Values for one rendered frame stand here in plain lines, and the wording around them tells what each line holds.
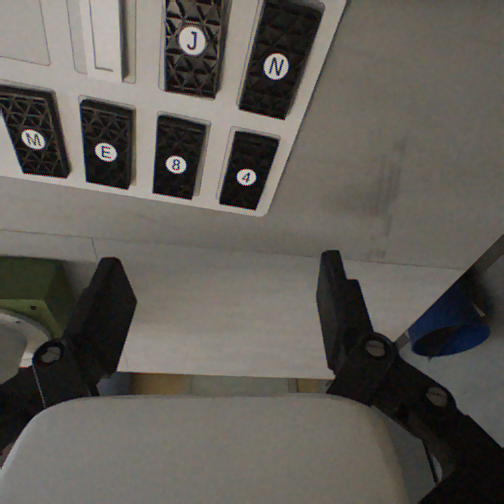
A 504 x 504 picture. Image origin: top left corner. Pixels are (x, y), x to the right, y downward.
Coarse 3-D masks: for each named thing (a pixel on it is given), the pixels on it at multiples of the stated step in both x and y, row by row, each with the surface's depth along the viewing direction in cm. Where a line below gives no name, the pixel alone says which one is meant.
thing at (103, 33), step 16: (80, 0) 27; (96, 0) 27; (112, 0) 27; (96, 16) 28; (112, 16) 28; (96, 32) 29; (112, 32) 29; (96, 48) 30; (112, 48) 30; (96, 64) 31; (112, 64) 31; (112, 80) 32
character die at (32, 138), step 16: (0, 96) 33; (16, 96) 33; (32, 96) 33; (48, 96) 33; (16, 112) 34; (32, 112) 34; (48, 112) 34; (16, 128) 36; (32, 128) 35; (48, 128) 35; (16, 144) 37; (32, 144) 37; (48, 144) 37; (32, 160) 38; (48, 160) 38; (64, 160) 39; (48, 176) 40; (64, 176) 40
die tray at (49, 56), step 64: (0, 0) 28; (64, 0) 28; (128, 0) 28; (256, 0) 28; (320, 0) 28; (0, 64) 31; (64, 64) 32; (128, 64) 32; (320, 64) 32; (0, 128) 36; (64, 128) 37; (256, 128) 37; (128, 192) 43
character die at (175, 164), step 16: (160, 128) 36; (176, 128) 36; (192, 128) 36; (160, 144) 37; (176, 144) 37; (192, 144) 37; (160, 160) 39; (176, 160) 39; (192, 160) 40; (160, 176) 41; (176, 176) 41; (192, 176) 41; (160, 192) 42; (176, 192) 42; (192, 192) 42
